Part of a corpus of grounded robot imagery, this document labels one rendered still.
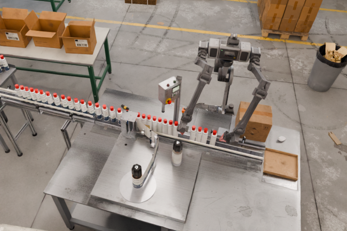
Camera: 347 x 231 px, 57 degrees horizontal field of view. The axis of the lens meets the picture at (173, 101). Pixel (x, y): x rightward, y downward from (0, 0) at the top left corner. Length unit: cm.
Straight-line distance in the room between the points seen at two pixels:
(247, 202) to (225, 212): 21
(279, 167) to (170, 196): 105
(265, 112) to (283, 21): 318
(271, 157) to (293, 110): 181
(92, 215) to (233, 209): 143
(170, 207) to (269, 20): 416
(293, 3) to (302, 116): 203
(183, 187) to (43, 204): 172
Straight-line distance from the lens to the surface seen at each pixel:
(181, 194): 275
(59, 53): 429
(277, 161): 316
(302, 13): 604
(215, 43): 309
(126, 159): 293
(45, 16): 455
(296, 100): 504
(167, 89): 265
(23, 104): 360
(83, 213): 347
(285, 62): 566
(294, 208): 297
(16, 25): 471
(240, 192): 289
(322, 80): 517
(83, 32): 434
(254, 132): 311
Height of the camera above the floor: 332
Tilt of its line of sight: 46 degrees down
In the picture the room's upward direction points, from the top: 3 degrees clockwise
